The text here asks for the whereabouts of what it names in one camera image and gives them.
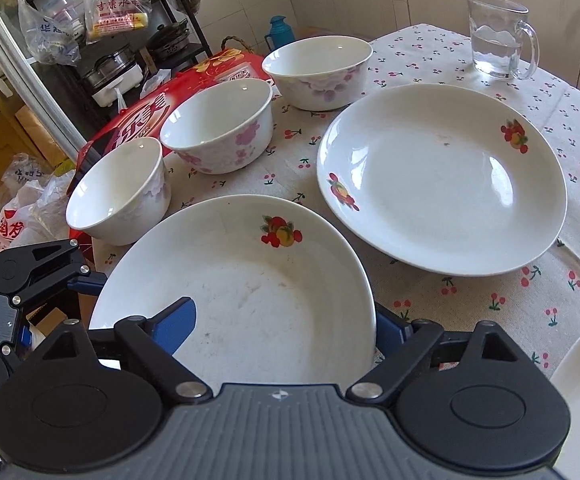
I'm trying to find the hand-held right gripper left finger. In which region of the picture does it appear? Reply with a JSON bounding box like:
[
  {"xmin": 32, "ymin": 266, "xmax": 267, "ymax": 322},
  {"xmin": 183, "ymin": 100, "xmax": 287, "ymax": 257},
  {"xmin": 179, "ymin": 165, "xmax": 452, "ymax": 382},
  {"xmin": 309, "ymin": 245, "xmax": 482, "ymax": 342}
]
[{"xmin": 42, "ymin": 296, "xmax": 213, "ymax": 406}]

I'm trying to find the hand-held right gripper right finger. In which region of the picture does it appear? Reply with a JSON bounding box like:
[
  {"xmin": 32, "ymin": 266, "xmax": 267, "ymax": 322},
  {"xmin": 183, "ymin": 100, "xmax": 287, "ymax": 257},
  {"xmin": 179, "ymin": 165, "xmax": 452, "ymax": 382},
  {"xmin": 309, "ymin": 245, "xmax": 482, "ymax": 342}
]
[{"xmin": 346, "ymin": 302, "xmax": 521, "ymax": 407}]

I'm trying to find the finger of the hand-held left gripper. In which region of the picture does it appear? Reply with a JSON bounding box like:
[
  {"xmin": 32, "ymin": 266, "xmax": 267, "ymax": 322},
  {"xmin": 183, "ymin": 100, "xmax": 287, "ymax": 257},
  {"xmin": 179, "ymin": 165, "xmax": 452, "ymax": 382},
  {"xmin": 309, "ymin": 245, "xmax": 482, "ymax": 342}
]
[{"xmin": 19, "ymin": 238, "xmax": 107, "ymax": 307}]

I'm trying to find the stack of white bowls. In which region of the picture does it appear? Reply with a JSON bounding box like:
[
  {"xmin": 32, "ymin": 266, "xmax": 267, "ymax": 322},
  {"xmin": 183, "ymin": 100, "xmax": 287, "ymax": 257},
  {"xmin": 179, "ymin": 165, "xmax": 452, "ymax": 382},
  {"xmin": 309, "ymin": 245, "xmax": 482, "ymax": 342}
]
[{"xmin": 88, "ymin": 194, "xmax": 377, "ymax": 396}]

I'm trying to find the white bowl pink blossom print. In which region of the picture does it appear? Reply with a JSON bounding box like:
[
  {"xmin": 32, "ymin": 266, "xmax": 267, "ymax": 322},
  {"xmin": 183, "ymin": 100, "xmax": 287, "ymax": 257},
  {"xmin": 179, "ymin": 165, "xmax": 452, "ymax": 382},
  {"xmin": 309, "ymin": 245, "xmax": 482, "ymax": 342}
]
[{"xmin": 159, "ymin": 78, "xmax": 274, "ymax": 175}]

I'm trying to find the white bowl purple flower print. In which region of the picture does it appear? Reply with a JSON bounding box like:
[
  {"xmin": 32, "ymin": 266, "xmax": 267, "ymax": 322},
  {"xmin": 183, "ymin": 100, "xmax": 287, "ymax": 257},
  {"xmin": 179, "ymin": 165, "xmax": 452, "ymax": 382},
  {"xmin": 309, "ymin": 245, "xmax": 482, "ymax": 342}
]
[{"xmin": 261, "ymin": 35, "xmax": 374, "ymax": 111}]

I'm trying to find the cherry print tablecloth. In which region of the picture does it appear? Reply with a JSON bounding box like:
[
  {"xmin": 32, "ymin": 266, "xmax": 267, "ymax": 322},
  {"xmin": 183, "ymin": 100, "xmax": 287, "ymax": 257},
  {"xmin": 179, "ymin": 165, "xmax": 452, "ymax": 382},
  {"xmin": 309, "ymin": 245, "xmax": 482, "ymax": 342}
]
[{"xmin": 90, "ymin": 22, "xmax": 580, "ymax": 411}]

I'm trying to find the white plastic bag red print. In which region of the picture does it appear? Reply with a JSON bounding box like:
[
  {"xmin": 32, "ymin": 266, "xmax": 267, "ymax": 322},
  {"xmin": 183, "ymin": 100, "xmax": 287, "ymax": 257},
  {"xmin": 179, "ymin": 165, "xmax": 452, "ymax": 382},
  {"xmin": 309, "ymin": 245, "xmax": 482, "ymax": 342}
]
[{"xmin": 0, "ymin": 175, "xmax": 71, "ymax": 257}]

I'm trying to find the white bowl pale lilac pattern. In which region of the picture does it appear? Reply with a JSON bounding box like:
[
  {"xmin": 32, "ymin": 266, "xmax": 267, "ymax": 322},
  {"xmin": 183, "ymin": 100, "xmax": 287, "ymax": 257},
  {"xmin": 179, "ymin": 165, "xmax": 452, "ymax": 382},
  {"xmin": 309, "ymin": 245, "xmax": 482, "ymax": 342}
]
[{"xmin": 65, "ymin": 136, "xmax": 172, "ymax": 247}]

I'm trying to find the red printed gift box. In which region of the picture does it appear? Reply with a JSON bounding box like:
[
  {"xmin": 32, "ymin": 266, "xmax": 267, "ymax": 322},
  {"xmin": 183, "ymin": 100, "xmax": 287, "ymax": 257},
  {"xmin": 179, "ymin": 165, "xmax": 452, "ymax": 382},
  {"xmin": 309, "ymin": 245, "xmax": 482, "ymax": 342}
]
[{"xmin": 67, "ymin": 36, "xmax": 278, "ymax": 263}]

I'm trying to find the brown cardboard box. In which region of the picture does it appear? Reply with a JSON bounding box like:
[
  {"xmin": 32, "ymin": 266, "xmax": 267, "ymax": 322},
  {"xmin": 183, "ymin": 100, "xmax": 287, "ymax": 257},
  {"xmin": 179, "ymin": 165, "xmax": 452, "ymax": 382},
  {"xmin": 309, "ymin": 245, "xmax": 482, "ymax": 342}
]
[{"xmin": 15, "ymin": 104, "xmax": 66, "ymax": 161}]

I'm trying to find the black metal shelf rack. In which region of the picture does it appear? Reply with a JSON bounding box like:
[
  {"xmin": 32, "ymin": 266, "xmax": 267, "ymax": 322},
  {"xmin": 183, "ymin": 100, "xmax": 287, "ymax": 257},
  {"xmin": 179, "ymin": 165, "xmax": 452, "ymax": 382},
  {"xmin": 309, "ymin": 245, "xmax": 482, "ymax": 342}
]
[{"xmin": 20, "ymin": 0, "xmax": 211, "ymax": 151}]

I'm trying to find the silver electric grill pan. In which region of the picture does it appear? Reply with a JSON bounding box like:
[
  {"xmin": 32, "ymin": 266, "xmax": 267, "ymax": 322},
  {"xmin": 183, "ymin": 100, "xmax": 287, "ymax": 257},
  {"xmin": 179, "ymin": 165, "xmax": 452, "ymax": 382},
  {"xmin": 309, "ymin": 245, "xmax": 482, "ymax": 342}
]
[{"xmin": 80, "ymin": 45, "xmax": 146, "ymax": 108}]

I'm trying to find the clear plastic bag blue print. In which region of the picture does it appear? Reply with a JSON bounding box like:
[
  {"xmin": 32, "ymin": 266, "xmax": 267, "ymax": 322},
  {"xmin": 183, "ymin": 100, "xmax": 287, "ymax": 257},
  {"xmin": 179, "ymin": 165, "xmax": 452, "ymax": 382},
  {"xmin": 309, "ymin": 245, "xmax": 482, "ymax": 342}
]
[{"xmin": 17, "ymin": 0, "xmax": 83, "ymax": 66}]

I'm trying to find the black electric cooker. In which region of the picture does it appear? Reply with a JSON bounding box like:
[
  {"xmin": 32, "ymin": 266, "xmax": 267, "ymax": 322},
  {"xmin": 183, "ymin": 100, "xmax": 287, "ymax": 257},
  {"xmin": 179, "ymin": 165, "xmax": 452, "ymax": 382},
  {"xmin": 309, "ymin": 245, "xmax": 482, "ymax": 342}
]
[{"xmin": 145, "ymin": 19, "xmax": 193, "ymax": 61}]

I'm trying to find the plastic bag with yellow package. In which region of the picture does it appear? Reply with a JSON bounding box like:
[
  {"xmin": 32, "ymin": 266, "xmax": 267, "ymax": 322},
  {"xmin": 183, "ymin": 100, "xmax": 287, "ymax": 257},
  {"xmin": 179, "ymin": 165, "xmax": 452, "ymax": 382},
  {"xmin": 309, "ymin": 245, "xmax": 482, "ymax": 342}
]
[{"xmin": 81, "ymin": 0, "xmax": 153, "ymax": 46}]

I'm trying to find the clear glass mug with water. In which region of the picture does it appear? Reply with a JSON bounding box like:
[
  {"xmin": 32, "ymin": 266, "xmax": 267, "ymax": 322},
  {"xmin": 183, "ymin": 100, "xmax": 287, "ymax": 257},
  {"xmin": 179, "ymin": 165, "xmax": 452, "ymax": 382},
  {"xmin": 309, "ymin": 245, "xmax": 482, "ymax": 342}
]
[{"xmin": 466, "ymin": 0, "xmax": 541, "ymax": 81}]

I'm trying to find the teal thermos flask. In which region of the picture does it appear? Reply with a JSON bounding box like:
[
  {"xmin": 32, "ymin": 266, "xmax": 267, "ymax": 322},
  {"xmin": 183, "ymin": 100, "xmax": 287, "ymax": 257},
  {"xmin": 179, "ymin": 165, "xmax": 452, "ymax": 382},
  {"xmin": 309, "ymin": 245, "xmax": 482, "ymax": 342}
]
[{"xmin": 265, "ymin": 15, "xmax": 296, "ymax": 53}]

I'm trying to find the white door frame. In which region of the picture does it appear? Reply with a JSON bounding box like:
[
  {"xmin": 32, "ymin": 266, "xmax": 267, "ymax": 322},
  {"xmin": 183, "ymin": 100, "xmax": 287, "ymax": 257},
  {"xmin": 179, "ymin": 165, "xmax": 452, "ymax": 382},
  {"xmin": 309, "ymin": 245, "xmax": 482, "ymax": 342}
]
[{"xmin": 0, "ymin": 0, "xmax": 103, "ymax": 153}]

